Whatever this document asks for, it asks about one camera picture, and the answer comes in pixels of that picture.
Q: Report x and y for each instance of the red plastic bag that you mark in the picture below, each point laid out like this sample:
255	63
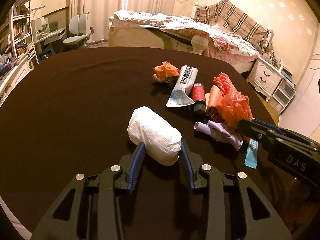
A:
235	107

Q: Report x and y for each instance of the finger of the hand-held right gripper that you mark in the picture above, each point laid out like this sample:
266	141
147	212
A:
268	127
252	131

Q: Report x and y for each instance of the white squeezed tube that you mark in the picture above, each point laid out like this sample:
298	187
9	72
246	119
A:
183	80

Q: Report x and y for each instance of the bed with floral quilt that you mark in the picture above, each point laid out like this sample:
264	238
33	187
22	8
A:
135	36

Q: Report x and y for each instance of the plastic drawer unit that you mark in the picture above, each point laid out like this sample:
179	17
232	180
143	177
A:
282	93

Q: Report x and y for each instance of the white study desk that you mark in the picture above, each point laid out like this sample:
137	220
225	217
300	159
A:
47	33

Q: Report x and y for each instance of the red bottle with black cap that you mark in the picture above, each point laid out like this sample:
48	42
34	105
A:
198	92

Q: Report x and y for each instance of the white paper towel wad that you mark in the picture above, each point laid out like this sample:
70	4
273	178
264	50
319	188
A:
152	132

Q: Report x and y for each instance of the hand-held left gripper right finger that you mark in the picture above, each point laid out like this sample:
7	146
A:
188	166

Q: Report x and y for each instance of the white office chair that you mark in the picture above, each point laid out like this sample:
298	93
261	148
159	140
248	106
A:
77	30

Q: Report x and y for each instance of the floral quilt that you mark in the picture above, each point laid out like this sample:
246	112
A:
175	21

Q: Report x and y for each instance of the tan paper scrap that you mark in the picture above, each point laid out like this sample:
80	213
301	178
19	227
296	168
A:
213	97

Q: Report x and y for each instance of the red foam net sleeve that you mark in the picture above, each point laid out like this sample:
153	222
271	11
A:
223	82

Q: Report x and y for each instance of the purple crumpled glove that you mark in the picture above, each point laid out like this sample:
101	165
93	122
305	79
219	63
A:
220	132

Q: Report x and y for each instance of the white round bed post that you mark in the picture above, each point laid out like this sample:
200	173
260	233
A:
199	43

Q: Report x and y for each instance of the cream curtain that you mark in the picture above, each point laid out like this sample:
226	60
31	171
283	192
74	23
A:
105	2

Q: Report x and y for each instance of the white nightstand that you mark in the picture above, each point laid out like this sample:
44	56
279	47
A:
265	76

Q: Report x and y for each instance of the orange crumpled paper ball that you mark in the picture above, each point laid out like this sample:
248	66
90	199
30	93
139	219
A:
165	72

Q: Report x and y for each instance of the blue paper tag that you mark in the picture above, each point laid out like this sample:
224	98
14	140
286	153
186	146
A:
250	157

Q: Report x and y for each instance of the plaid blanket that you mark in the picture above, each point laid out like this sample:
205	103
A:
237	17

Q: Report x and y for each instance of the blue stool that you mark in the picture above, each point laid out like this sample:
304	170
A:
47	53

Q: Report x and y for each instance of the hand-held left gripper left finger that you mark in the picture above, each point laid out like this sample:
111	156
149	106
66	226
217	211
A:
136	166

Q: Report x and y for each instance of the white bookshelf with books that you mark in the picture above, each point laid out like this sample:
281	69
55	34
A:
17	37

